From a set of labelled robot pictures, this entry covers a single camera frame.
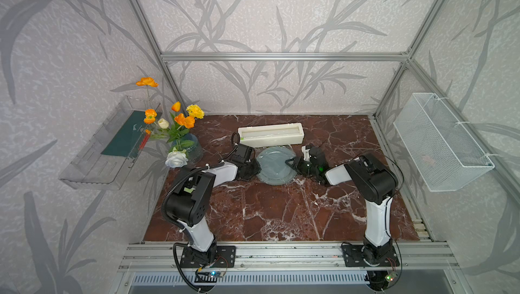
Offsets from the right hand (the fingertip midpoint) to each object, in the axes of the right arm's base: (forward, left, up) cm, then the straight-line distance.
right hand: (284, 161), depth 97 cm
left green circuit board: (-44, +26, -2) cm, 52 cm away
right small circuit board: (-46, -35, 0) cm, 57 cm away
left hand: (-4, +10, -1) cm, 11 cm away
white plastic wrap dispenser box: (+13, +4, +5) cm, 14 cm away
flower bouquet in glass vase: (-5, +40, +21) cm, 45 cm away
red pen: (-8, +50, +29) cm, 58 cm away
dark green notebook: (-9, +54, +31) cm, 63 cm away
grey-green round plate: (-5, +5, -1) cm, 7 cm away
